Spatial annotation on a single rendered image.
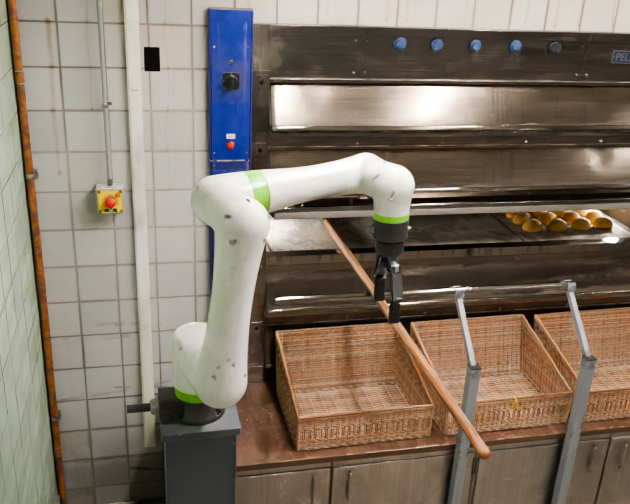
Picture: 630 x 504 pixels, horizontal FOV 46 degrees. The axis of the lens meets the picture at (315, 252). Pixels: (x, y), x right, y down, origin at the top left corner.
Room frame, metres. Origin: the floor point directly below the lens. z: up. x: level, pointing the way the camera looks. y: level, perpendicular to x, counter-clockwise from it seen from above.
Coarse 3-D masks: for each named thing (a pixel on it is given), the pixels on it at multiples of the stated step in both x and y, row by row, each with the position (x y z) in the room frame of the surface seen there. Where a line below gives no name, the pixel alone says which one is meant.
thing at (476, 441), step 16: (336, 240) 3.00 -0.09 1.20; (352, 256) 2.81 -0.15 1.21; (368, 288) 2.54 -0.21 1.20; (384, 304) 2.40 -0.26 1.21; (400, 336) 2.19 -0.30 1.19; (416, 352) 2.07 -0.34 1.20; (432, 384) 1.91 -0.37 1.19; (448, 400) 1.81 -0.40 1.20; (464, 416) 1.74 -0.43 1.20; (464, 432) 1.69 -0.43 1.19; (480, 448) 1.60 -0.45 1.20
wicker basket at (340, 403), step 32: (320, 352) 2.82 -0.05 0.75; (352, 352) 2.86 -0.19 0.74; (384, 352) 2.89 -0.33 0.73; (288, 384) 2.53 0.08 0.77; (320, 384) 2.79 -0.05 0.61; (352, 384) 2.82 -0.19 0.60; (384, 384) 2.85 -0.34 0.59; (416, 384) 2.66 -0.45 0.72; (288, 416) 2.51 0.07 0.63; (320, 416) 2.38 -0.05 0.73; (352, 416) 2.41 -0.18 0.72; (384, 416) 2.44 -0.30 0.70; (416, 416) 2.48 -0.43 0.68; (320, 448) 2.37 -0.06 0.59
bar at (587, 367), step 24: (432, 288) 2.62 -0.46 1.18; (456, 288) 2.63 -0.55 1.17; (480, 288) 2.65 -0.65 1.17; (504, 288) 2.67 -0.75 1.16; (528, 288) 2.70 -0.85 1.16; (552, 288) 2.72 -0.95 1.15; (576, 312) 2.67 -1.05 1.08; (576, 384) 2.55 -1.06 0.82; (576, 408) 2.52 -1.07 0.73; (576, 432) 2.52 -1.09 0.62; (456, 456) 2.42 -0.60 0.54; (456, 480) 2.41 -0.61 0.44
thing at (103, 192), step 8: (104, 184) 2.67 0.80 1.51; (120, 184) 2.68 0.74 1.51; (96, 192) 2.61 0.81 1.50; (104, 192) 2.62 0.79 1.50; (112, 192) 2.62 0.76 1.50; (120, 192) 2.63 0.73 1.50; (96, 200) 2.61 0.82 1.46; (104, 200) 2.62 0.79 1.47; (120, 200) 2.63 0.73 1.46; (104, 208) 2.61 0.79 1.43; (112, 208) 2.62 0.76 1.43; (120, 208) 2.63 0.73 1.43
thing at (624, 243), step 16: (560, 240) 3.20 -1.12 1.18; (576, 240) 3.21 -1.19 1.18; (592, 240) 3.22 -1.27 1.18; (608, 240) 3.23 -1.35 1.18; (624, 240) 3.24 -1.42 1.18; (272, 256) 2.84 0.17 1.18; (288, 256) 2.85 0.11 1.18; (304, 256) 2.87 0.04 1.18; (320, 256) 2.88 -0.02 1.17; (336, 256) 2.90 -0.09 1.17; (368, 256) 2.93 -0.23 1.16; (400, 256) 2.97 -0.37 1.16; (416, 256) 2.98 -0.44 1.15; (432, 256) 3.00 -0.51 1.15; (448, 256) 3.02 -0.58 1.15; (464, 256) 3.04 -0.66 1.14
